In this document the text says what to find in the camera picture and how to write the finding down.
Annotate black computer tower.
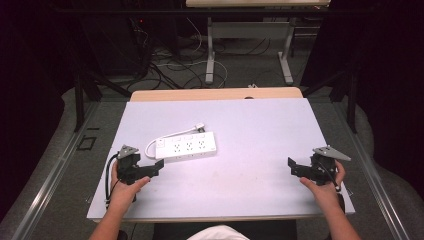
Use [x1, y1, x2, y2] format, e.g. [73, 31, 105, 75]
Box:
[78, 14, 153, 78]

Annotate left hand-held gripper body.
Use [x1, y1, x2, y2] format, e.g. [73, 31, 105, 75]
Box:
[116, 144, 158, 186]

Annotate person's left hand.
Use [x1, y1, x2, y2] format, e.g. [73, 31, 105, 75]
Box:
[109, 161, 152, 215]

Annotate white power strip cable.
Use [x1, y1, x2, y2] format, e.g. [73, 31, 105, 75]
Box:
[144, 125, 200, 160]

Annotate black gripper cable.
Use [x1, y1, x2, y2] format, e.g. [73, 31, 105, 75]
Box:
[317, 161, 342, 193]
[104, 152, 120, 210]

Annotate white table cover board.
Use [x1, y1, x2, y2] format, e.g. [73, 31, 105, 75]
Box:
[86, 97, 356, 222]

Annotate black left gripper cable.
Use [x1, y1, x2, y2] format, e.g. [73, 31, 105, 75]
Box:
[104, 152, 120, 210]

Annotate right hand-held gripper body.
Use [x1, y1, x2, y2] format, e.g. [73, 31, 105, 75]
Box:
[298, 145, 352, 187]

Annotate white-legged desk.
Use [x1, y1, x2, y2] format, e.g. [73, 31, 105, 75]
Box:
[185, 0, 332, 86]

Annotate white power strip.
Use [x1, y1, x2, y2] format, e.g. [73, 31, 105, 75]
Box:
[154, 131, 218, 164]

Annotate black metal stand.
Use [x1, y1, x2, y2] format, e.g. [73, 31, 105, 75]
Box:
[73, 68, 133, 133]
[300, 63, 361, 135]

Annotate person's right hand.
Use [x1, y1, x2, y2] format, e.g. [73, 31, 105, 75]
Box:
[299, 159, 347, 212]

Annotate wooden table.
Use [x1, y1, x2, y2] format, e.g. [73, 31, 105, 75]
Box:
[129, 86, 304, 103]

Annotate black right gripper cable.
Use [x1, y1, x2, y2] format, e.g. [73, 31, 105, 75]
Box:
[317, 161, 342, 193]

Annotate person's white shirt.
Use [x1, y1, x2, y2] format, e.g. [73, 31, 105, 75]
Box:
[185, 224, 252, 240]

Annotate person's dark trousers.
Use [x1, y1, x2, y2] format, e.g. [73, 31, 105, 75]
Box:
[151, 219, 298, 240]

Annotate tangle of floor cables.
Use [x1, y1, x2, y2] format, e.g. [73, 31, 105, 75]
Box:
[126, 18, 273, 91]

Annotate aluminium floor rail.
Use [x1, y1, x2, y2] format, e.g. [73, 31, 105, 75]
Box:
[328, 99, 413, 240]
[9, 101, 101, 240]

